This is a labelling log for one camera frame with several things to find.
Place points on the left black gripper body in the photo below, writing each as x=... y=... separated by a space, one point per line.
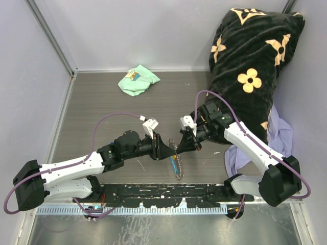
x=153 y=147

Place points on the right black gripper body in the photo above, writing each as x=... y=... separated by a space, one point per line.
x=192 y=138

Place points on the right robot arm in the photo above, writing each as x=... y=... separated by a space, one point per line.
x=280 y=175

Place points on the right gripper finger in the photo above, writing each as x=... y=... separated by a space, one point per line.
x=186 y=138
x=182 y=148

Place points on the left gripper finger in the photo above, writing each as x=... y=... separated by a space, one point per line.
x=167 y=146
x=165 y=154

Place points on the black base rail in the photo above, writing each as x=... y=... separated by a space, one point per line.
x=161 y=195

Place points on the aluminium corner post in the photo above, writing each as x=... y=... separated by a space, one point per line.
x=43 y=16

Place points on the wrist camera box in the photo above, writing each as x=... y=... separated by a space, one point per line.
x=149 y=126
x=187 y=121

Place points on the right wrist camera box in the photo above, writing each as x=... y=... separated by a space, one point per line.
x=187 y=121

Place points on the blue handled key ring organizer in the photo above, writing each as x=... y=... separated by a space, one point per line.
x=176 y=161

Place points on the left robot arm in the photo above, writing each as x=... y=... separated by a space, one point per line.
x=34 y=181

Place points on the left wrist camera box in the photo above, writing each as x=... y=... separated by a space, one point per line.
x=149 y=126

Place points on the lavender cloth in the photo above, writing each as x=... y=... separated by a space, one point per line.
x=279 y=135

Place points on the mint green cloth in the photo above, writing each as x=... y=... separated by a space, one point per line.
x=137 y=80

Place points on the black floral blanket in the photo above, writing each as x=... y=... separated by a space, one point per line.
x=249 y=50

